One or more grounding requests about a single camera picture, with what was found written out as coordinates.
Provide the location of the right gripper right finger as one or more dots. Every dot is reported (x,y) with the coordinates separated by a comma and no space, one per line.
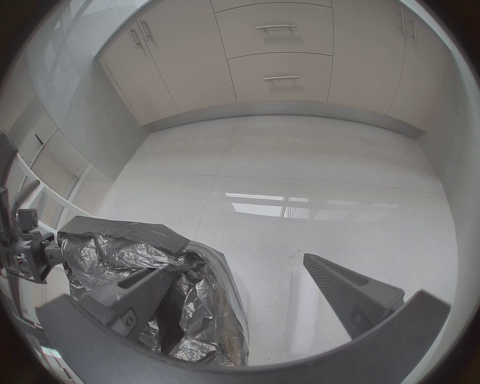
(360,300)

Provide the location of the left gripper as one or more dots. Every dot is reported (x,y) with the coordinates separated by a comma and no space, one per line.
(32,262)

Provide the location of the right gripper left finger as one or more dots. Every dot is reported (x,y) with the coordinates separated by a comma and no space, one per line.
(123,303)

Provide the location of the black plastic bag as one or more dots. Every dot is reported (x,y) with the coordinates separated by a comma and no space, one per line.
(202,311)

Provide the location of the beige cabinet with drawers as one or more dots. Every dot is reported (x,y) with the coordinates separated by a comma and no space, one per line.
(277,48)

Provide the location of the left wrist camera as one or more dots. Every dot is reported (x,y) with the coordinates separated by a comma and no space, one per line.
(26,217)

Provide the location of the grey chair with white frame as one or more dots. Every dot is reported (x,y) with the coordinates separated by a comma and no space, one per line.
(67,204)

